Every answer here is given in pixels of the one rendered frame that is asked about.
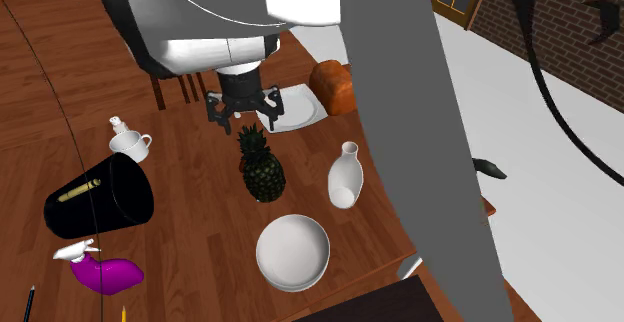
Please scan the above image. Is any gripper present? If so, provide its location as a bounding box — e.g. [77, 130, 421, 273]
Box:
[205, 67, 285, 136]

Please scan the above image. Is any white square plate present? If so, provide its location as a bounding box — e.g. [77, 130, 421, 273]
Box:
[255, 82, 329, 135]

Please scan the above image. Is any pineapple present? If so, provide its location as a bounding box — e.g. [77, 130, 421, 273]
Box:
[236, 122, 288, 204]

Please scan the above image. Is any brown bread loaf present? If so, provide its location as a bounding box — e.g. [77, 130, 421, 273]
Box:
[308, 59, 359, 117]

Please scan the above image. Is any white vase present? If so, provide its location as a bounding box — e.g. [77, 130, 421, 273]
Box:
[326, 140, 365, 211]

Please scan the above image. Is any white mug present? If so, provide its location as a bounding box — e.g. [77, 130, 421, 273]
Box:
[107, 130, 154, 164]

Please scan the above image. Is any wooden table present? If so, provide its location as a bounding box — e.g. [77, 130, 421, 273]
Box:
[0, 61, 498, 322]

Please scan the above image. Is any small white shaker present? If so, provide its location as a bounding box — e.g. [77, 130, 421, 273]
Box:
[108, 115, 129, 136]

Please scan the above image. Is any white round bowl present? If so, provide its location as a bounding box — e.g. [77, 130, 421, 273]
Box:
[255, 213, 332, 293]

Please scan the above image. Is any black bucket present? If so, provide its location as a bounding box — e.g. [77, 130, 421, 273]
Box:
[43, 152, 156, 241]

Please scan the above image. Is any yellow pen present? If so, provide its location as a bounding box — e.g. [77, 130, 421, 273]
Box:
[56, 177, 103, 204]

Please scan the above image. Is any purple spray bottle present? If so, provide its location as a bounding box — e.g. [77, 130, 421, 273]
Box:
[51, 238, 146, 297]

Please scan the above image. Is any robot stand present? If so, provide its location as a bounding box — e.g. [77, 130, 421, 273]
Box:
[291, 274, 446, 322]

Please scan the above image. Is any dark pencil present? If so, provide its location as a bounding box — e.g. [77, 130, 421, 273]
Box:
[22, 284, 37, 322]

